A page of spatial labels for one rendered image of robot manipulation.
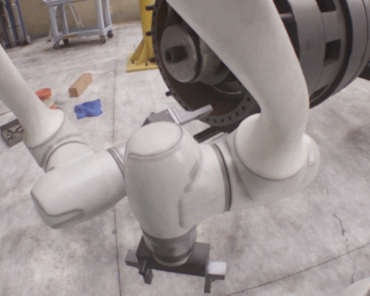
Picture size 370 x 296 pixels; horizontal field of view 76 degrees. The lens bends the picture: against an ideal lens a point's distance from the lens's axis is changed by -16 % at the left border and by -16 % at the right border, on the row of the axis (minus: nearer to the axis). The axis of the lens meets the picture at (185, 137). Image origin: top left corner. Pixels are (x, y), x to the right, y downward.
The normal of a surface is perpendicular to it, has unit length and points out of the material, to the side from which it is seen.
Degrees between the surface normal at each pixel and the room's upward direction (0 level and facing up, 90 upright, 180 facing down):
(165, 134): 3
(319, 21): 69
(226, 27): 123
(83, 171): 26
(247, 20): 106
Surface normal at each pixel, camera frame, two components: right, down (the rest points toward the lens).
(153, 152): -0.12, -0.55
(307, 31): 0.58, 0.15
